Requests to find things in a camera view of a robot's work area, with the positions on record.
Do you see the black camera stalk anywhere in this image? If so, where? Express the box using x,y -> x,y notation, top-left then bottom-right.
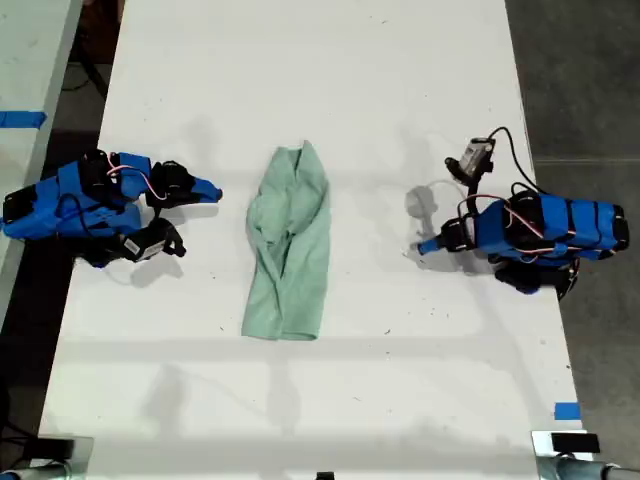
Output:
462,170 -> 490,202

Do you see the metal corner bracket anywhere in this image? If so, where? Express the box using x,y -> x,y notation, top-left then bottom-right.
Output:
530,429 -> 602,480
36,435 -> 96,472

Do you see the white side table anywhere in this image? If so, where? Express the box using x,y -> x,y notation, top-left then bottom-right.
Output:
0,0 -> 85,326

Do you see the black camera cable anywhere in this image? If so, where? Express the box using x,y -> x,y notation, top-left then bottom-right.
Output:
485,126 -> 546,196

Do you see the grey metal pipe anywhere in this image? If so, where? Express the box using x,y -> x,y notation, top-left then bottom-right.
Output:
0,461 -> 87,480
539,453 -> 640,480

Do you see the blue tape strip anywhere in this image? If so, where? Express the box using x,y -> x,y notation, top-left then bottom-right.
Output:
0,110 -> 49,130
553,401 -> 583,422

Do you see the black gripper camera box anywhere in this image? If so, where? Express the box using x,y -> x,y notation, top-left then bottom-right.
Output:
121,216 -> 188,263
443,136 -> 498,182

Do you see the pale green T-shirt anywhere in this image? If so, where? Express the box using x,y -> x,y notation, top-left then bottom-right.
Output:
240,139 -> 333,343

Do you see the small black box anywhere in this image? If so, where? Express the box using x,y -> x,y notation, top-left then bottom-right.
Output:
550,433 -> 601,454
36,438 -> 77,459

